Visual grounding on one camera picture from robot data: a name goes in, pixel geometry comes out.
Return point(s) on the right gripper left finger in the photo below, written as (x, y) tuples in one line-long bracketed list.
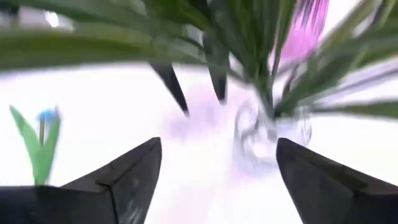
[(124, 186)]

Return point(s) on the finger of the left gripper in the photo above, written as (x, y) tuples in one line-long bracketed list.
[(172, 84), (219, 71)]

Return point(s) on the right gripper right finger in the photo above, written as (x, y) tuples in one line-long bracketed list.
[(326, 193)]

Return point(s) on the yellow flower bunch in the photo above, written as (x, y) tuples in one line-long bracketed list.
[(255, 46)]

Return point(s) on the clear crystal glass vase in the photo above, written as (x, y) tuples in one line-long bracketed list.
[(255, 146)]

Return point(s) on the purple ribbed glass vase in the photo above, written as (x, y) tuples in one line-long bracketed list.
[(303, 34)]

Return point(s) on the blue tulip with green leaves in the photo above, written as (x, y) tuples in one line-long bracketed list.
[(43, 155)]

